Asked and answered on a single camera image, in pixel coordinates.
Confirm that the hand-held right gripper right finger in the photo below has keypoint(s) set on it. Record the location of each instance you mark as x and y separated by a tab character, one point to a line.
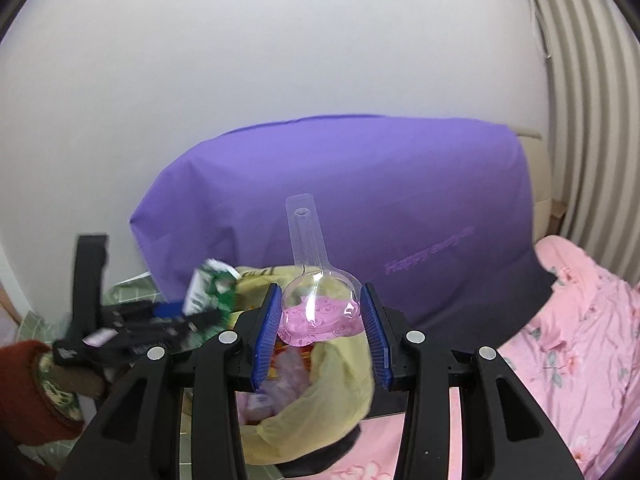
376	340

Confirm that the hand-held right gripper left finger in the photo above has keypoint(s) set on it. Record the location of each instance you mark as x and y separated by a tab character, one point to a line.
267	340

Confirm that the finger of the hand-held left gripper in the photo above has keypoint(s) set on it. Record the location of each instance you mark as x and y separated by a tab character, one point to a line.
172	317
90	280

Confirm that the green and white wrapper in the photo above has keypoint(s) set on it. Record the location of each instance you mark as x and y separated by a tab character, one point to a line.
210	290

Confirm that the clear plastic spoon-shaped blister pack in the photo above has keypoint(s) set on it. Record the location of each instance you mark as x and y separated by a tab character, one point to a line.
320	320

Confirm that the pink wrapper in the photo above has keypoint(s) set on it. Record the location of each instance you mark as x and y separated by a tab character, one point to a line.
260	404

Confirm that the yellow trash bag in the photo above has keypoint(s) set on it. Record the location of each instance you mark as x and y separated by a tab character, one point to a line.
320	400

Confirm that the black trash bin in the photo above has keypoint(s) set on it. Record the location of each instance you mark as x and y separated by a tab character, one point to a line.
320	462

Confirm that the person's left forearm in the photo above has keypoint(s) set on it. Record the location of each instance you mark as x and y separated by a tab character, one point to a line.
30	390

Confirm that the purple cloth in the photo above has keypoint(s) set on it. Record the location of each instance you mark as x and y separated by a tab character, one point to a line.
350	185

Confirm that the pink floral blanket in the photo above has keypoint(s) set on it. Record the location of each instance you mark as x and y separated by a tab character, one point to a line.
565	330

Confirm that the beige cabinet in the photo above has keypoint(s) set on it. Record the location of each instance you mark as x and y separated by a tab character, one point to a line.
542	185

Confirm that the white ribbed curtain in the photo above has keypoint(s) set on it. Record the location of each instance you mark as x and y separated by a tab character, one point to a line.
595	110

